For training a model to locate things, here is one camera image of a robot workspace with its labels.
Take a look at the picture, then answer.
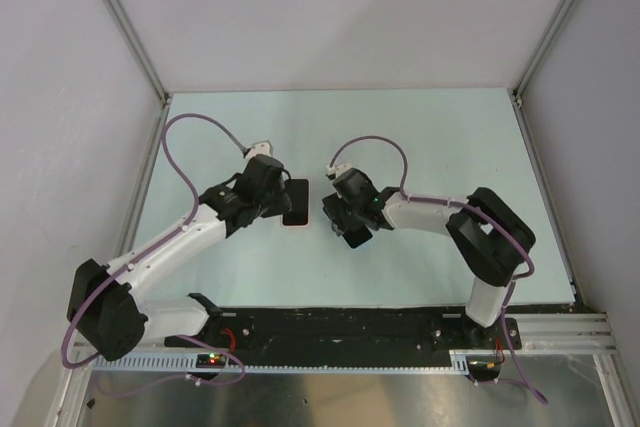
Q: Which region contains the dark blue smartphone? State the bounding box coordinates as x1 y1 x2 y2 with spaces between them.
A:
342 226 373 249

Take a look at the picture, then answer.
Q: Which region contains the pale pink smartphone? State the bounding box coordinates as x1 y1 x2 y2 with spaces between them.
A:
282 178 310 222

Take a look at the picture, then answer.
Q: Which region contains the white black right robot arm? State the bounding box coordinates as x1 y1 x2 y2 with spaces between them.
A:
322 163 536 348

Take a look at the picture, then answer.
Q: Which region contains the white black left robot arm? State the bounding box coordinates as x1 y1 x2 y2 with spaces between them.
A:
67 154 291 361

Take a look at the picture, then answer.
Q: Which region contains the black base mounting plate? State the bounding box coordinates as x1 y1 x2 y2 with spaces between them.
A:
195 307 522 367

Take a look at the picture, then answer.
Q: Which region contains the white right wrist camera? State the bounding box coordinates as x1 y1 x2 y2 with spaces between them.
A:
326 162 353 180

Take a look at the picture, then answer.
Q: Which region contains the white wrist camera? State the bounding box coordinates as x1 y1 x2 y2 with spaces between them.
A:
244 140 273 160
326 162 353 180

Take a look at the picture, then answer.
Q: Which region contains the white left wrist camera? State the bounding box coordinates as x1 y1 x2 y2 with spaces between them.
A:
244 140 273 160

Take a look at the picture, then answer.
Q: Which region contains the white slotted cable duct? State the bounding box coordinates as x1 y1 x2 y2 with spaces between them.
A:
93 352 469 375

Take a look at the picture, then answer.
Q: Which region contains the aluminium front frame rail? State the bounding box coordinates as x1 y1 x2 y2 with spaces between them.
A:
513 314 617 355

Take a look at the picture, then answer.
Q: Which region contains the left aluminium frame post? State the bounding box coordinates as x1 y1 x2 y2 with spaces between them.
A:
102 0 170 107

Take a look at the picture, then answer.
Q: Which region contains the aluminium frame post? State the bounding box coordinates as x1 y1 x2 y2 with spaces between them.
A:
511 0 580 106
102 0 170 107

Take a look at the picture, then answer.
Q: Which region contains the right aluminium frame post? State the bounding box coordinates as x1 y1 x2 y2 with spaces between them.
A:
511 0 580 106

